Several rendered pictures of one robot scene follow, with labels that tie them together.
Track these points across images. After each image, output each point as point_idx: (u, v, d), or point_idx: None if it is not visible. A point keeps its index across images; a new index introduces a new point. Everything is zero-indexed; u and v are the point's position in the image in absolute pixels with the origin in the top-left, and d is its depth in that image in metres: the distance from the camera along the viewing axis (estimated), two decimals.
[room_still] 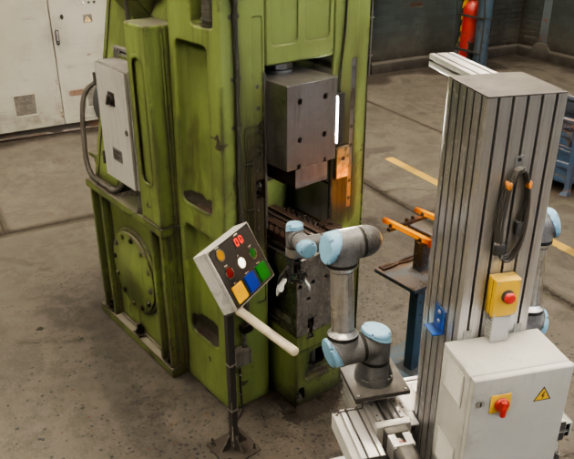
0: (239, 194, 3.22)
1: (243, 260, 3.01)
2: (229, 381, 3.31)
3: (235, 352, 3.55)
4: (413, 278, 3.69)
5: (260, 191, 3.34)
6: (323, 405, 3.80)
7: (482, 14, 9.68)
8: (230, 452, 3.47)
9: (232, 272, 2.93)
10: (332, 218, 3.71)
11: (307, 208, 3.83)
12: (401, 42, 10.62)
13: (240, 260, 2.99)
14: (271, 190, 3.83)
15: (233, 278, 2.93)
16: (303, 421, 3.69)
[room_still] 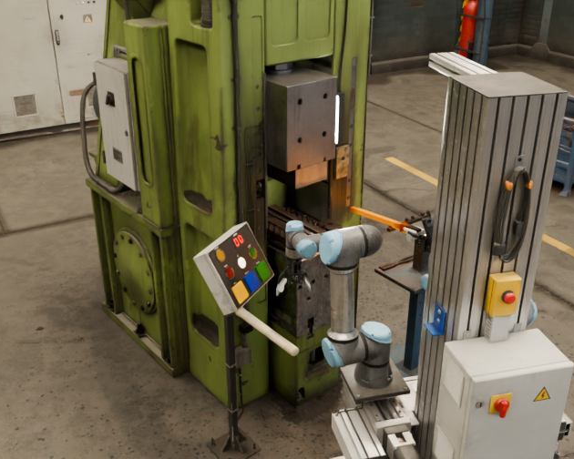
0: (239, 194, 3.22)
1: (243, 260, 3.01)
2: (229, 381, 3.31)
3: (235, 352, 3.55)
4: (413, 278, 3.69)
5: (260, 191, 3.34)
6: (323, 405, 3.80)
7: (482, 14, 9.68)
8: (230, 452, 3.47)
9: (232, 272, 2.93)
10: (332, 218, 3.71)
11: (307, 208, 3.83)
12: (401, 42, 10.62)
13: (240, 260, 2.99)
14: (271, 190, 3.83)
15: (233, 278, 2.93)
16: (303, 421, 3.69)
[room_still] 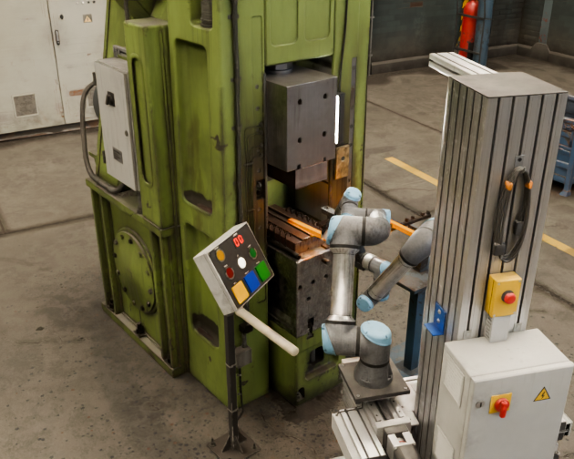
0: (239, 194, 3.22)
1: (243, 260, 3.01)
2: (229, 381, 3.31)
3: (235, 352, 3.55)
4: (413, 278, 3.69)
5: (260, 191, 3.34)
6: (323, 405, 3.80)
7: (482, 14, 9.68)
8: (230, 452, 3.47)
9: (232, 272, 2.93)
10: None
11: (307, 208, 3.83)
12: (401, 42, 10.62)
13: (240, 260, 2.99)
14: (271, 190, 3.83)
15: (233, 278, 2.93)
16: (303, 421, 3.69)
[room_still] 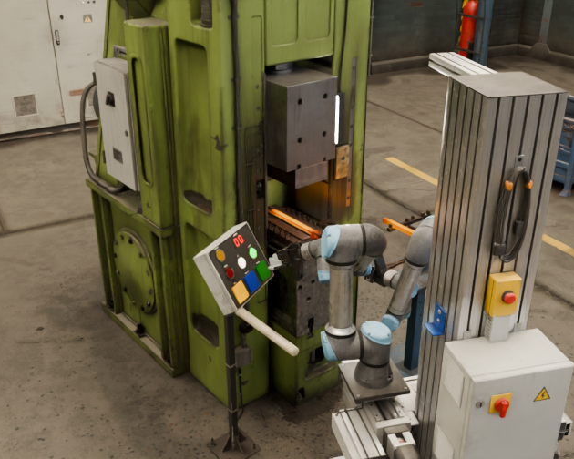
0: (239, 194, 3.22)
1: (243, 260, 3.01)
2: (229, 381, 3.31)
3: (235, 352, 3.55)
4: None
5: (260, 191, 3.34)
6: (323, 405, 3.80)
7: (482, 14, 9.68)
8: (230, 452, 3.47)
9: (232, 272, 2.93)
10: (332, 218, 3.71)
11: (307, 208, 3.83)
12: (401, 42, 10.62)
13: (240, 260, 2.99)
14: (271, 190, 3.83)
15: (233, 278, 2.93)
16: (303, 421, 3.69)
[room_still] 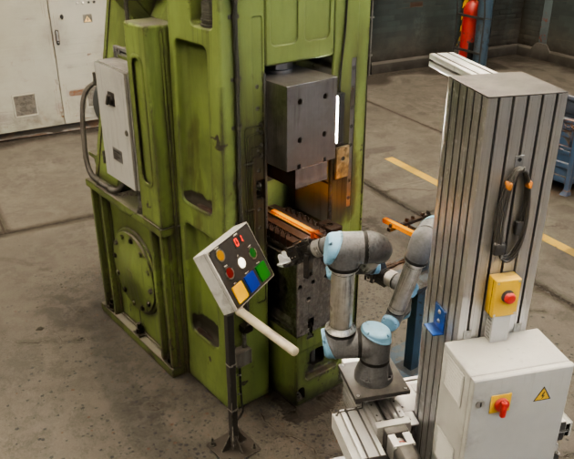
0: (239, 194, 3.22)
1: (243, 260, 3.01)
2: (229, 381, 3.31)
3: (235, 352, 3.55)
4: None
5: (260, 191, 3.34)
6: (323, 405, 3.80)
7: (482, 14, 9.68)
8: (230, 452, 3.47)
9: (232, 272, 2.93)
10: (332, 218, 3.71)
11: (307, 208, 3.83)
12: (401, 42, 10.62)
13: (240, 260, 2.99)
14: (271, 190, 3.83)
15: (233, 278, 2.93)
16: (303, 421, 3.69)
